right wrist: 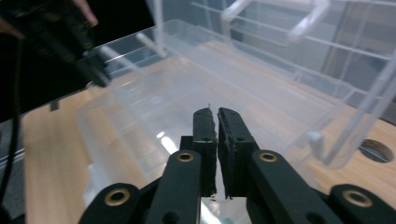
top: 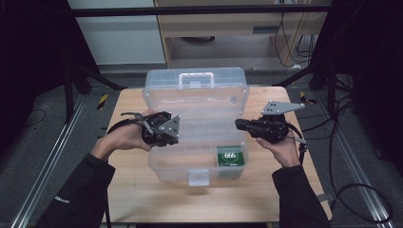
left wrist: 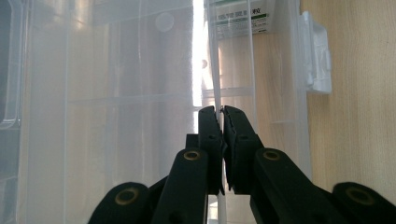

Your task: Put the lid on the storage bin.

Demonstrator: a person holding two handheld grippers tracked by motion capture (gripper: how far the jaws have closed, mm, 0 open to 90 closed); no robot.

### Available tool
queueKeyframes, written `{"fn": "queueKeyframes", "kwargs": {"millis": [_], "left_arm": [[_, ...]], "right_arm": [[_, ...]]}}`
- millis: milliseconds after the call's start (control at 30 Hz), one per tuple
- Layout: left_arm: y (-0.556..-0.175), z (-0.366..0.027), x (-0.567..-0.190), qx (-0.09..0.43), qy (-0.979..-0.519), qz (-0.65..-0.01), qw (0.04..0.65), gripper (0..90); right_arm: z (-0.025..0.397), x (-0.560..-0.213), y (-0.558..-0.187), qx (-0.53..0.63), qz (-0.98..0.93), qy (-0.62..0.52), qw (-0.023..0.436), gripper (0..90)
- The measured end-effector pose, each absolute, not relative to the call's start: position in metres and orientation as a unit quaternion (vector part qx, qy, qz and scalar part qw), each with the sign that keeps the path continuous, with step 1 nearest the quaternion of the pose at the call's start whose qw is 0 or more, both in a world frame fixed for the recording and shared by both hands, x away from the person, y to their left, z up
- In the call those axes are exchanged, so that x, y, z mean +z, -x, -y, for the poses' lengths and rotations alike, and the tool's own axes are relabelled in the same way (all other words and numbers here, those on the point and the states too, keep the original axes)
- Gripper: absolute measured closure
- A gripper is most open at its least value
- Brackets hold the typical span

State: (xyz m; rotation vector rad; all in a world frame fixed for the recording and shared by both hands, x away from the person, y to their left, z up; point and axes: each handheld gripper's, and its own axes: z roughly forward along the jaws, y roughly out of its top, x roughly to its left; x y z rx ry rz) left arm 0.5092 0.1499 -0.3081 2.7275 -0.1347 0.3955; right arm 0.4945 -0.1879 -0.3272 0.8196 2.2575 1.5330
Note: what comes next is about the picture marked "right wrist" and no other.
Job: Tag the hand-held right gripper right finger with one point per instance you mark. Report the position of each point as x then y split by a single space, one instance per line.
235 149

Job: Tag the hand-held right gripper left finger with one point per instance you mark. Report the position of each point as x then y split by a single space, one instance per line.
207 149

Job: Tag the clear plastic storage box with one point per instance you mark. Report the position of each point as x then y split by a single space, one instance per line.
249 81

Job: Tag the aluminium floor rail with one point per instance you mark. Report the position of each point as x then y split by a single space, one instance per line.
12 160

